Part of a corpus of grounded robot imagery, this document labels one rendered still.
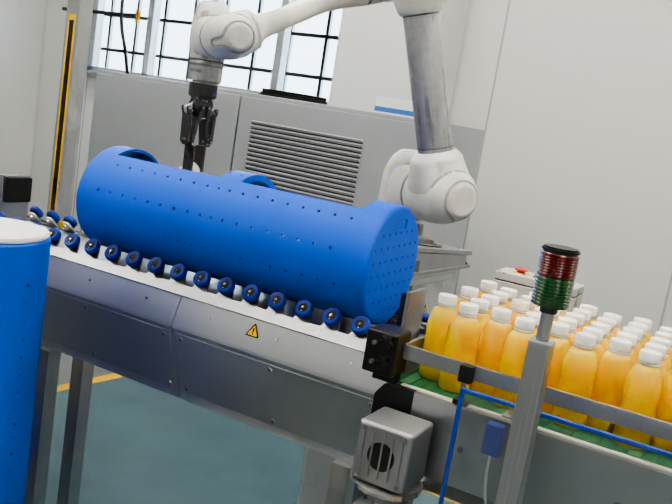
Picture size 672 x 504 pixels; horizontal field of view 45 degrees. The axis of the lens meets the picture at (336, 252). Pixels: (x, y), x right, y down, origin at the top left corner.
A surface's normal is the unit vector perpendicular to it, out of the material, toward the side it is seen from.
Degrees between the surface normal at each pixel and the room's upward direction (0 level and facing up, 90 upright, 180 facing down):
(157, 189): 62
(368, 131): 90
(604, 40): 90
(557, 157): 90
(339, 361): 70
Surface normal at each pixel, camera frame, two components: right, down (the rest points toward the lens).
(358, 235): -0.33, -0.44
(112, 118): -0.55, 0.05
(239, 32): 0.31, 0.29
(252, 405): -0.52, 0.38
